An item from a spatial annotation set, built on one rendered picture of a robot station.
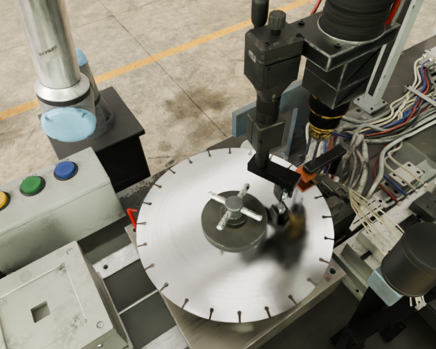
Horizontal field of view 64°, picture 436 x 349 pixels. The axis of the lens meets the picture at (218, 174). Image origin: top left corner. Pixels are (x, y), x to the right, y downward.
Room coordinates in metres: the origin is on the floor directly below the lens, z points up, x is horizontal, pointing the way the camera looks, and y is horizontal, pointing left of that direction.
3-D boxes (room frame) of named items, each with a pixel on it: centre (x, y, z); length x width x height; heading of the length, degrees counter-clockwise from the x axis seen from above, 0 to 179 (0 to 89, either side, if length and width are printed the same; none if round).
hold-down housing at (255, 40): (0.36, -0.07, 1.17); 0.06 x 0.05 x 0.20; 112
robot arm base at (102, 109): (0.78, 0.38, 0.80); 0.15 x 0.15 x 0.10
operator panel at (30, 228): (0.42, 0.37, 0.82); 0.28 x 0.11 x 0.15; 121
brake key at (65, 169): (0.47, 0.32, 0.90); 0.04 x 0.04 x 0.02
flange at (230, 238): (0.30, -0.02, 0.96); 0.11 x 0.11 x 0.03
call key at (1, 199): (0.40, 0.44, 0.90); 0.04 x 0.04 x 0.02
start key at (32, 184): (0.43, 0.38, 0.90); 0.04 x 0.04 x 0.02
